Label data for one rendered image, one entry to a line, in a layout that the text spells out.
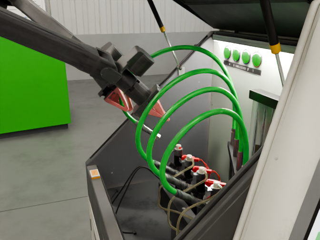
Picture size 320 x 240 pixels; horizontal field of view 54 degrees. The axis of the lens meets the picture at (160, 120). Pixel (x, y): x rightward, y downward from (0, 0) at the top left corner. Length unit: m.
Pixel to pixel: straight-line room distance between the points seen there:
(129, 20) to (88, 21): 0.92
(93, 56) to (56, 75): 3.40
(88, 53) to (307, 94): 0.51
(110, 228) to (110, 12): 6.75
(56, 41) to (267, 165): 0.55
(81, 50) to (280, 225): 0.59
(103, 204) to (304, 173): 0.65
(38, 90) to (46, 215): 1.92
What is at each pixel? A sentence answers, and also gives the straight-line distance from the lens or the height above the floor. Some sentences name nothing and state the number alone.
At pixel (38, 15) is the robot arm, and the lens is 1.24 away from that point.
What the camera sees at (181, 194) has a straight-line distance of 0.77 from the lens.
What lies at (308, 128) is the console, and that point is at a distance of 0.60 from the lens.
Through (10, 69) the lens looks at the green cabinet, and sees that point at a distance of 4.15.
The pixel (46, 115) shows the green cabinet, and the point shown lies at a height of 0.24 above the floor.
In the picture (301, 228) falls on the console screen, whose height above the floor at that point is 1.19.
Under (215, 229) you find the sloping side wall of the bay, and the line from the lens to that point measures 0.72.
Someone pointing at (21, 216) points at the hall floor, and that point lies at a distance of 2.80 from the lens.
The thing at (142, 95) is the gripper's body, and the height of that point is 1.30.
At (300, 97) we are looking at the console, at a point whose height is 1.38.
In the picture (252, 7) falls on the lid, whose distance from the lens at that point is 0.92.
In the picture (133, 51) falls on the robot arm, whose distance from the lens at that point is 0.87.
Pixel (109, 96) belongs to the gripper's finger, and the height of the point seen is 1.27.
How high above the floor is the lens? 1.53
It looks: 19 degrees down
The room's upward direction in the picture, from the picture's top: straight up
